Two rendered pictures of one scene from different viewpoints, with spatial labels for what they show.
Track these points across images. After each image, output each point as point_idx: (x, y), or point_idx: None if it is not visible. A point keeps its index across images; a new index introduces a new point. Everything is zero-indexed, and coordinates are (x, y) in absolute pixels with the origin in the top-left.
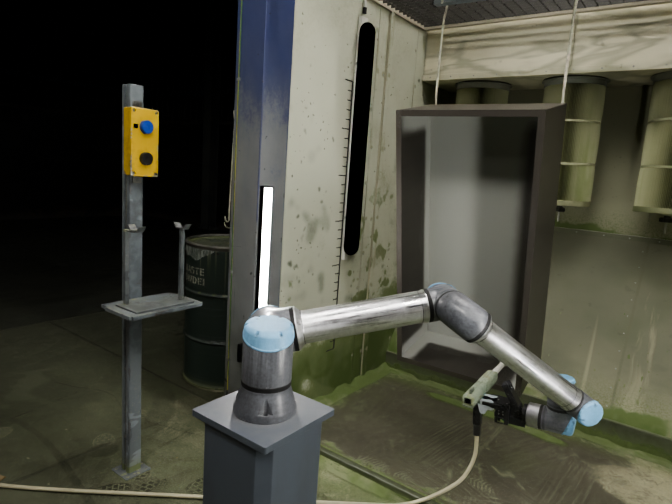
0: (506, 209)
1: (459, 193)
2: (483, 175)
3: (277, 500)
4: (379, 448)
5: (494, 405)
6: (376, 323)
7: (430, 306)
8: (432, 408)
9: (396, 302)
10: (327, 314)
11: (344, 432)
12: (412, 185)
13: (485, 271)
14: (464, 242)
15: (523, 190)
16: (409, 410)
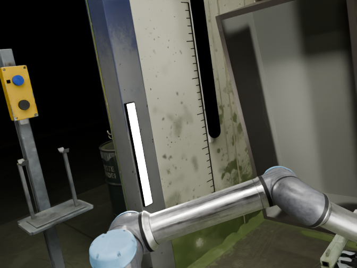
0: (334, 78)
1: (290, 73)
2: (307, 53)
3: None
4: None
5: (353, 264)
6: (218, 217)
7: (266, 194)
8: (304, 245)
9: (233, 195)
10: (172, 216)
11: None
12: (246, 75)
13: (326, 134)
14: (303, 112)
15: (347, 58)
16: (285, 250)
